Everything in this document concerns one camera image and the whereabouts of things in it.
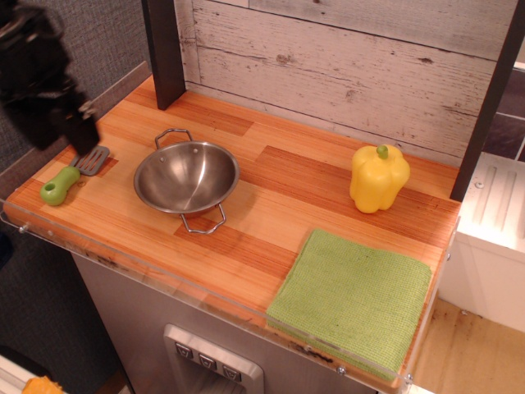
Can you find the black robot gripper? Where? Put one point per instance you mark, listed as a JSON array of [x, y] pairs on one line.
[[37, 95]]

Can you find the green handled grey spatula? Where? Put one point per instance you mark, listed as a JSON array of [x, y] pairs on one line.
[[54, 192]]

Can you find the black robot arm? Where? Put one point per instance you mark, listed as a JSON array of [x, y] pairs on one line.
[[38, 95]]

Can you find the clear acrylic table guard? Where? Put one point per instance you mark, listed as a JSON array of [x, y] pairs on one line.
[[294, 179]]

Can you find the orange object bottom left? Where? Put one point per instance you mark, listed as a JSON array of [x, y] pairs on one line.
[[42, 385]]

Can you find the silver toy dispenser panel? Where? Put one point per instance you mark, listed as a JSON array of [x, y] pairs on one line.
[[200, 366]]

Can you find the yellow toy bell pepper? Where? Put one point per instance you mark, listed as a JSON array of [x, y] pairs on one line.
[[378, 175]]

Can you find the green knitted cloth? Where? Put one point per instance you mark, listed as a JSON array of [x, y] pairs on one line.
[[359, 304]]

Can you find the white toy sink unit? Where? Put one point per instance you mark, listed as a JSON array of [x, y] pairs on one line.
[[485, 271]]

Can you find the small steel bowl with handles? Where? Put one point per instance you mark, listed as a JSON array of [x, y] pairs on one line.
[[187, 177]]

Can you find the dark right shelf post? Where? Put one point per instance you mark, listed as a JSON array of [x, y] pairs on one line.
[[499, 80]]

